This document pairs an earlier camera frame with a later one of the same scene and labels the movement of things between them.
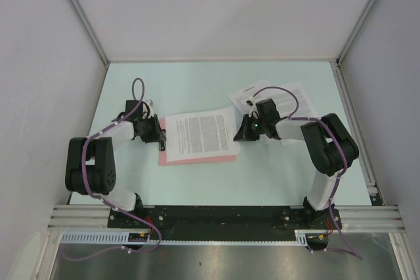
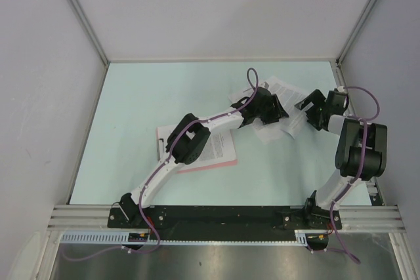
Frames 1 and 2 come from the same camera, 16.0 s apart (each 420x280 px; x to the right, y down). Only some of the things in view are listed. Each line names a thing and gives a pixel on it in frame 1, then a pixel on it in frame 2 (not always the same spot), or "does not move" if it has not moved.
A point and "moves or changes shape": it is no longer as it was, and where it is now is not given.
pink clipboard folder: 163,160 moves or changes shape
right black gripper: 244,134 -> 317,99
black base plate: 222,222 does not move
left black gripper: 157,135 -> 276,112
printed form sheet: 239,98 does not move
